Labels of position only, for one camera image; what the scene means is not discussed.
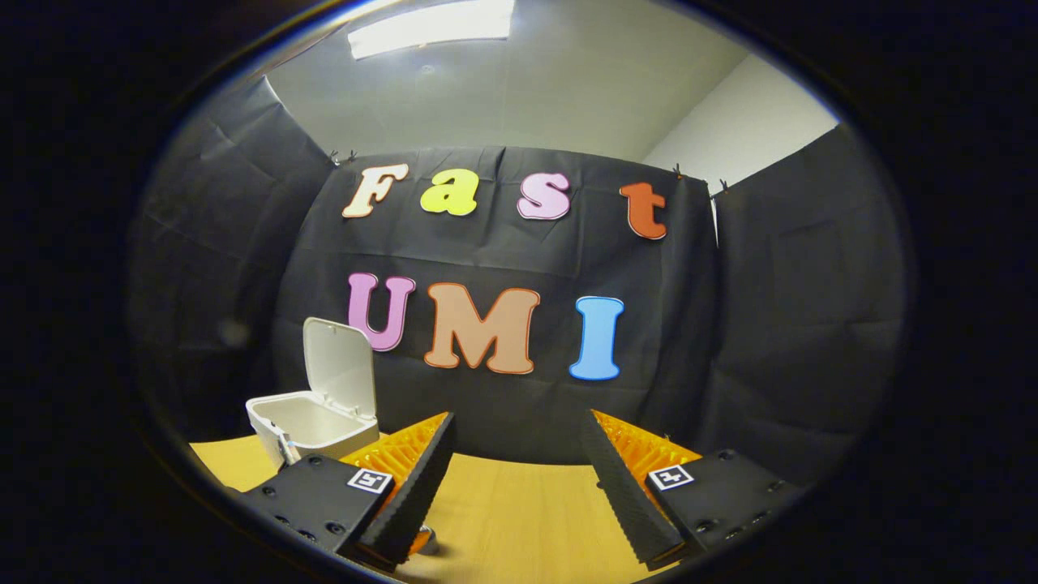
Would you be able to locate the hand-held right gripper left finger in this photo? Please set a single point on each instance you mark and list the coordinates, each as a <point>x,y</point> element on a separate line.
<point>422,487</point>

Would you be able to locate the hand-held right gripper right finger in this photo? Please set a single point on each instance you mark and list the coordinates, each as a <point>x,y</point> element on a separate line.
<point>620,487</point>

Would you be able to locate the silvery pop can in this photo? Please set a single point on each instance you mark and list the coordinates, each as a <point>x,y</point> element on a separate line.
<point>431,542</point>

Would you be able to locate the white desktop garbage bin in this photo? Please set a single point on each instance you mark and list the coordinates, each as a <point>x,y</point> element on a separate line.
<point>340,365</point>

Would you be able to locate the wooden desktop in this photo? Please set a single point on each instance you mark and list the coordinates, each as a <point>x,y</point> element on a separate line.
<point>519,511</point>

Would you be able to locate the black backdrop cloth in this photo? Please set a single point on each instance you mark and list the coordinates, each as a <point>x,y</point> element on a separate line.
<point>486,251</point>

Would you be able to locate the ceiling light panel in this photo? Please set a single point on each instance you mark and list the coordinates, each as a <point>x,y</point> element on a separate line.
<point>434,26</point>

